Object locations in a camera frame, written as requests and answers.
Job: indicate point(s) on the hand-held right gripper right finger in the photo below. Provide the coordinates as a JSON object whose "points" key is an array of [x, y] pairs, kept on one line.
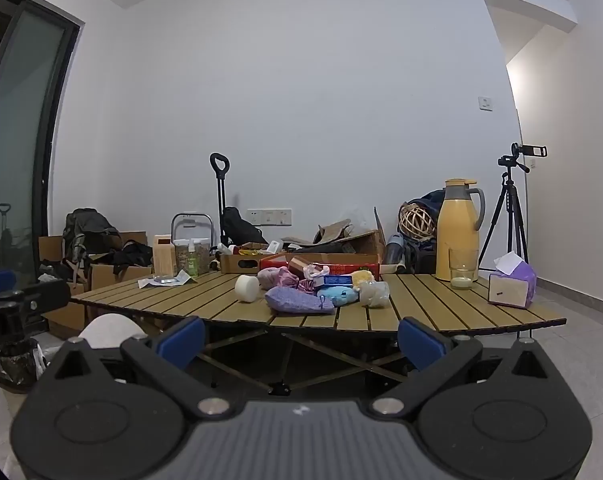
{"points": [[421, 342]]}

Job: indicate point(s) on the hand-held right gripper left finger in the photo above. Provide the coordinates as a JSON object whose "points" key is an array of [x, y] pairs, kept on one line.
{"points": [[181, 342]]}

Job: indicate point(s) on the light blue plush toy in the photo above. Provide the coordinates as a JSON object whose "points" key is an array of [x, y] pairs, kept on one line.
{"points": [[337, 295]]}

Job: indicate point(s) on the small blue box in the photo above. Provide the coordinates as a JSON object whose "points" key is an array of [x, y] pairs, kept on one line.
{"points": [[337, 280]]}

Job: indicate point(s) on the red cardboard box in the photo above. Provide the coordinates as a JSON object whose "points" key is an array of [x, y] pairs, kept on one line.
{"points": [[351, 260]]}

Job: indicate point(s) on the purple fabric sachet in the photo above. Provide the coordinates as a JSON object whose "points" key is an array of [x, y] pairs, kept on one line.
{"points": [[296, 301]]}

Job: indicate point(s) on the clear plastic bag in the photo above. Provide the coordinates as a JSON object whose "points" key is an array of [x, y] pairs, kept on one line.
{"points": [[315, 271]]}

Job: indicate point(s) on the pink satin cloth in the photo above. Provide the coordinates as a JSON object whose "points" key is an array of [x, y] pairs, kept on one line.
{"points": [[294, 280]]}

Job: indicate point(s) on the black and white cloth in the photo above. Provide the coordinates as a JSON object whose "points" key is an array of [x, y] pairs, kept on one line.
{"points": [[51, 272]]}

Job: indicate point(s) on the cardboard box with backpack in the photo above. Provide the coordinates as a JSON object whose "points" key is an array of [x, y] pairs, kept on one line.
{"points": [[66, 315]]}

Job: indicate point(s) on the black trash bin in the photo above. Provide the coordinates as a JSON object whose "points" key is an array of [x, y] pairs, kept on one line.
{"points": [[11, 367]]}

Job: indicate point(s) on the small silver tin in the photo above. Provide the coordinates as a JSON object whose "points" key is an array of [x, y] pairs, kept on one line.
{"points": [[164, 278]]}

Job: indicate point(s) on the white paper sheets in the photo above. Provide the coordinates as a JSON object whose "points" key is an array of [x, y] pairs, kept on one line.
{"points": [[149, 282]]}

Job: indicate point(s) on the cardboard box with clothing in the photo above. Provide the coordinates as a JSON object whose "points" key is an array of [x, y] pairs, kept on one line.
{"points": [[111, 277]]}

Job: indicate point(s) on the white rounded object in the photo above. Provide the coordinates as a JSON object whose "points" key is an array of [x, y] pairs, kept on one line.
{"points": [[109, 330]]}

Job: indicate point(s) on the glass cup with candle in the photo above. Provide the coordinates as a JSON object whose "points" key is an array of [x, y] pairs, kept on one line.
{"points": [[464, 280]]}

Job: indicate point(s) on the green spray bottle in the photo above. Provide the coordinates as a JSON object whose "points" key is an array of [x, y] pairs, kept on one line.
{"points": [[192, 265]]}

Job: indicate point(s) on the grey green backpack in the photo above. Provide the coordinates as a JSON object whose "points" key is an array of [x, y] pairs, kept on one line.
{"points": [[89, 232]]}

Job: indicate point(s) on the wooden box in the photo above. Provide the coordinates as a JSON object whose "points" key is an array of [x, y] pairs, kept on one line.
{"points": [[164, 260]]}

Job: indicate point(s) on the clear grain container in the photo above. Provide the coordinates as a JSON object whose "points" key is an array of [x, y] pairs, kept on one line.
{"points": [[180, 257]]}

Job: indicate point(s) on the small brown cardboard box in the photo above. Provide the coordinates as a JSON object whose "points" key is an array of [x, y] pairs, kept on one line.
{"points": [[236, 263]]}

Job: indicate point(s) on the purple tissue box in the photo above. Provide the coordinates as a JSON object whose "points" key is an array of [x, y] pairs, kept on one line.
{"points": [[506, 292]]}

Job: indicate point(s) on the black clothing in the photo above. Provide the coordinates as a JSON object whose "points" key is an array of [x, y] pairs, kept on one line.
{"points": [[131, 255]]}

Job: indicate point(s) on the white bottle red cap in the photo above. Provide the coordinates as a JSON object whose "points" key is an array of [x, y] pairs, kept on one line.
{"points": [[226, 248]]}

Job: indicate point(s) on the yellow item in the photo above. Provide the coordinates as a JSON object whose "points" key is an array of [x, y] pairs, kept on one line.
{"points": [[251, 253]]}

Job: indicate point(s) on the large open cardboard box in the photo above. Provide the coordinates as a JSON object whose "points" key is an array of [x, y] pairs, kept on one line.
{"points": [[364, 242]]}

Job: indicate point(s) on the yellow thermos jug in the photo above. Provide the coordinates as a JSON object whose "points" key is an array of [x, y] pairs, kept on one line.
{"points": [[454, 230]]}

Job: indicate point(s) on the wicker ball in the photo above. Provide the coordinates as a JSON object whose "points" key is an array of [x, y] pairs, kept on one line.
{"points": [[415, 222]]}

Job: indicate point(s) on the black trolley bag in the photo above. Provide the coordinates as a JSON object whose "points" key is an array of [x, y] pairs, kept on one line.
{"points": [[241, 230]]}

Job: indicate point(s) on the clear labelled bottle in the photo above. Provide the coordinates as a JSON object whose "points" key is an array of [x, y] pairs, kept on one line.
{"points": [[272, 246]]}

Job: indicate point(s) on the glass sliding door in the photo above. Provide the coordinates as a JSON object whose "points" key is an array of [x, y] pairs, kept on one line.
{"points": [[16, 135]]}

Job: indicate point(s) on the black tripod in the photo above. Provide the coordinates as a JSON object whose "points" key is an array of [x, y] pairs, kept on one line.
{"points": [[508, 190]]}

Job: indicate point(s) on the white wall socket strip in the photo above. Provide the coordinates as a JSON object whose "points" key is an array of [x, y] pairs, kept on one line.
{"points": [[269, 216]]}

